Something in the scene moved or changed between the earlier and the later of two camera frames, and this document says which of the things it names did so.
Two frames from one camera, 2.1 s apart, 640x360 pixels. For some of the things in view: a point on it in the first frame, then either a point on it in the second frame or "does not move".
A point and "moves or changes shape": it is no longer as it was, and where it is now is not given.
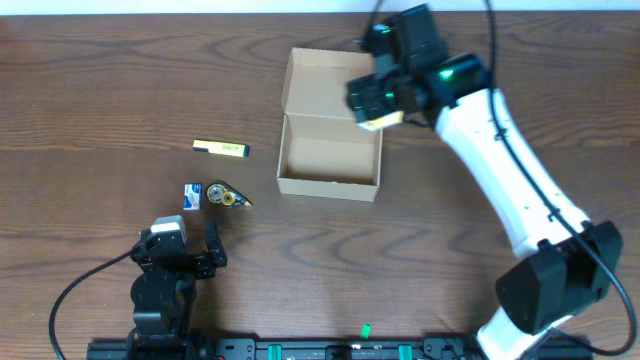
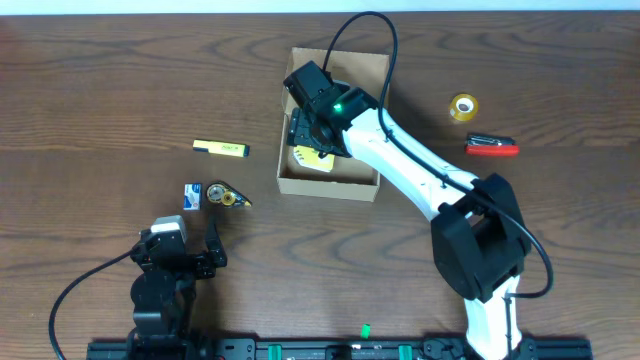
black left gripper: (201, 263) does not move
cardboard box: (324, 152) does not move
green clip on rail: (365, 331) does not move
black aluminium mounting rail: (339, 349) does not move
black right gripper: (364, 100) -> (301, 129)
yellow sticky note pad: (387, 120) moves or changes shape
